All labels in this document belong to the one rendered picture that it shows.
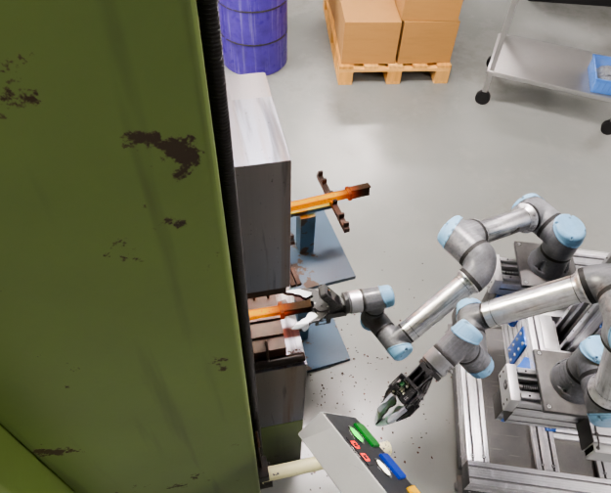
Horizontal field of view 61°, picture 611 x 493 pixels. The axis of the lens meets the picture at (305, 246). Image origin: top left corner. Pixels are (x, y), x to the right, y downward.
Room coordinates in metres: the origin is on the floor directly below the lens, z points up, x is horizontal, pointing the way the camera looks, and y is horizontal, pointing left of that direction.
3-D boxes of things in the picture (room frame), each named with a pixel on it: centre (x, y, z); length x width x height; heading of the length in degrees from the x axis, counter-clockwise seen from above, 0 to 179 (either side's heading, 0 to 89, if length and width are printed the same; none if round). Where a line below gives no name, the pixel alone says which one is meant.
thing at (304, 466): (0.57, -0.10, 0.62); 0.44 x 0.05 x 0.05; 104
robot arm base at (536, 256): (1.28, -0.95, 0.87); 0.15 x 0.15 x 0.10
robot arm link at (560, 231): (1.29, -0.94, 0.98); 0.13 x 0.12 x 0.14; 33
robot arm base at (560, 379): (0.79, -0.90, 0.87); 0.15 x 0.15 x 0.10
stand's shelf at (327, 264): (1.39, 0.00, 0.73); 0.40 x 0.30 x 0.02; 20
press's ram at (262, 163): (0.87, 0.28, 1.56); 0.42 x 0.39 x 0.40; 104
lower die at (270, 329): (0.83, 0.27, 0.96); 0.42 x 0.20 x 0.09; 104
